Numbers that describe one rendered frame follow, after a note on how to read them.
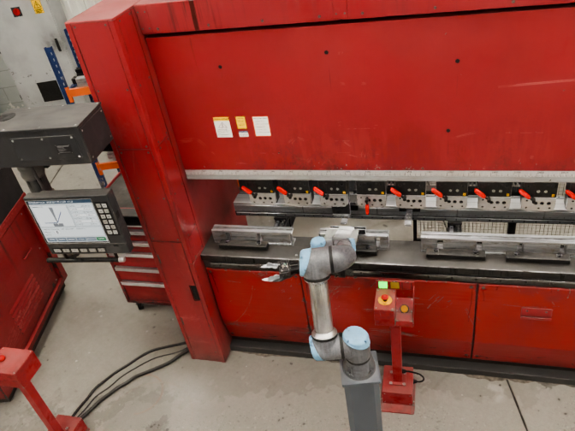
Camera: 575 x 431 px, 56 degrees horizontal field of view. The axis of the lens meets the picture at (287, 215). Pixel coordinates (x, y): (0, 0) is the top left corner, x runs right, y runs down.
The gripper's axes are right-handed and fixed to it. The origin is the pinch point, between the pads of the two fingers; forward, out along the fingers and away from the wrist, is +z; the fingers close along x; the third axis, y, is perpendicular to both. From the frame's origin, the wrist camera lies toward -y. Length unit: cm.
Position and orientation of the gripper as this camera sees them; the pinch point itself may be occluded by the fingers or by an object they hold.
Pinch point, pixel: (263, 274)
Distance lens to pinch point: 282.8
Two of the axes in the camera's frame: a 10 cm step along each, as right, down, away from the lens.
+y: -1.0, -3.8, -9.2
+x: 1.1, 9.1, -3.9
